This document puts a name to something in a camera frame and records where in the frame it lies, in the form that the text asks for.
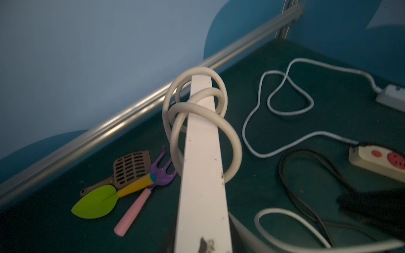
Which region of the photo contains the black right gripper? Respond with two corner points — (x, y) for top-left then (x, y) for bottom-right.
(336, 189), (405, 240)

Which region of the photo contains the white power strip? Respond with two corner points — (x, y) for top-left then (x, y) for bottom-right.
(174, 94), (242, 253)

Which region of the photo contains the white power strip cord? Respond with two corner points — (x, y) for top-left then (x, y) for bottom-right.
(162, 66), (405, 253)

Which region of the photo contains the beige red socket power strip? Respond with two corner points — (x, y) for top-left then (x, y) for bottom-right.
(348, 145), (405, 182)

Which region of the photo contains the small white adapter strip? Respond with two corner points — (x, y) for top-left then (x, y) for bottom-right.
(375, 84), (405, 112)

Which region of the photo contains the purple pink toy rake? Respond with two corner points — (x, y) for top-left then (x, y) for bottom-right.
(114, 146), (177, 237)

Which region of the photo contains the brown slotted toy scoop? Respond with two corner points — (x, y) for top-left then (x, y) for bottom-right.
(80, 150), (151, 197)

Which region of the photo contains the green yellow toy trowel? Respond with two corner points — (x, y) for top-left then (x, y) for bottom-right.
(71, 173), (157, 219)

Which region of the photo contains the black power cord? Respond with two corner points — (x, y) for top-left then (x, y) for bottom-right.
(278, 148), (390, 247)

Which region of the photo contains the right vertical aluminium post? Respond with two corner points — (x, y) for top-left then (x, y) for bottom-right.
(275, 0), (302, 40)

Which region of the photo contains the horizontal aluminium frame rail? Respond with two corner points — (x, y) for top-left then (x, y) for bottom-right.
(0, 3), (304, 208)

